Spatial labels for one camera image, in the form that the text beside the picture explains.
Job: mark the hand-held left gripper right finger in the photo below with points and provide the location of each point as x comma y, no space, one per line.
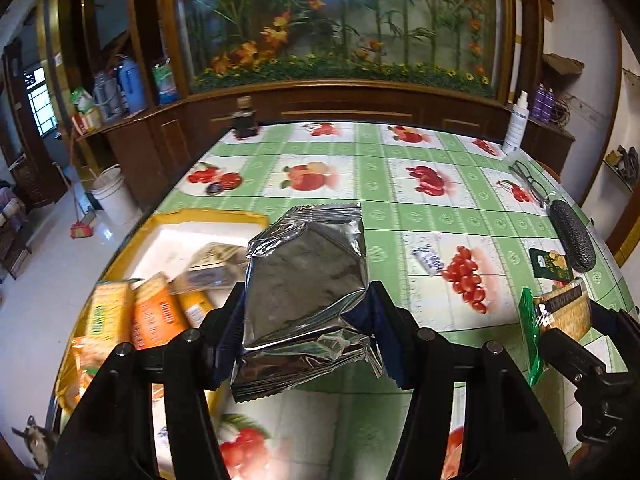
390,352

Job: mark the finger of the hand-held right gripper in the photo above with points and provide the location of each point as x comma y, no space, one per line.
570,355
617,332

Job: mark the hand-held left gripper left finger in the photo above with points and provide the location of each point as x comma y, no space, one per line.
227,342

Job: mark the green edged cookie packet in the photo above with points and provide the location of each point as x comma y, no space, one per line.
560,310

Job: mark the silver foil snack bag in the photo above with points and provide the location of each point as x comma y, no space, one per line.
305,280

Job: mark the white foam box yellow tape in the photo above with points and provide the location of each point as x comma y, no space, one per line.
170,245

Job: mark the speckled snack packet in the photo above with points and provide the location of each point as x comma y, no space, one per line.
205,277

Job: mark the large orange snack packet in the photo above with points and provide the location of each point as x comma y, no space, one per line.
157,312

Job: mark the beige snack packet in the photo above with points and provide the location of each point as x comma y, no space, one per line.
217,255

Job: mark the dark green snack packet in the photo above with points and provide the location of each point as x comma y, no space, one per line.
550,264

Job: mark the blue white wrapped candy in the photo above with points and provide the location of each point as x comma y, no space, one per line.
428,260

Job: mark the black glasses case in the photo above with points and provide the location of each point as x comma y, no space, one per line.
572,235

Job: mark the fruit print tablecloth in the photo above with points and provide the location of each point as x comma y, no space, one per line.
390,240

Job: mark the yellow snack packet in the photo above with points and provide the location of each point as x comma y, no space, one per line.
107,315

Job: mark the orange snack bag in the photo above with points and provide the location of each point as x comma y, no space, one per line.
85,360

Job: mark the dark bottle cap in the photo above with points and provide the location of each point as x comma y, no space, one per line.
215,189

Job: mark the black edged table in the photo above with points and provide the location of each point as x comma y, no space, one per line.
165,195

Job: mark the red bottle cap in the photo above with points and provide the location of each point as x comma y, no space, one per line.
230,180

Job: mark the white plastic bucket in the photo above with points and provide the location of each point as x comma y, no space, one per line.
115,200

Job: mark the black eyeglasses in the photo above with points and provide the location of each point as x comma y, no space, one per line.
525,174

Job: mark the red broom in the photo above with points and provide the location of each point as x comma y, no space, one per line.
80,231

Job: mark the grey cat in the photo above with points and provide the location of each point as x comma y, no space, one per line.
35,440

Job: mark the dark glass bottle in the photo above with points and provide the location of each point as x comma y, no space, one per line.
245,122

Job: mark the white spray bottle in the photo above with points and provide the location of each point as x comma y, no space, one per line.
515,130

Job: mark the purple bottle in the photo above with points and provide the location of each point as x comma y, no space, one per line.
538,104
549,106

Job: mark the wooden chair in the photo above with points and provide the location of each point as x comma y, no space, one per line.
12,240

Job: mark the wooden cabinet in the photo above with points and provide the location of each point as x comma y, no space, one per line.
350,105

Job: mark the red white box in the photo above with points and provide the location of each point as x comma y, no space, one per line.
90,121

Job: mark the blue thermos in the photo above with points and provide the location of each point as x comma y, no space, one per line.
132,85

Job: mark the brown cardboard piece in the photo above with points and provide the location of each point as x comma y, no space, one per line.
562,62

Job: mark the grey thermos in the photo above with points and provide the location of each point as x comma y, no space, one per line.
106,95

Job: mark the green white bag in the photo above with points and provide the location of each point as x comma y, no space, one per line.
81,100

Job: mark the window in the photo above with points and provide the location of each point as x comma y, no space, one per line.
36,100

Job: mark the artificial flower display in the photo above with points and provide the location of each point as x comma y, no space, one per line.
350,25

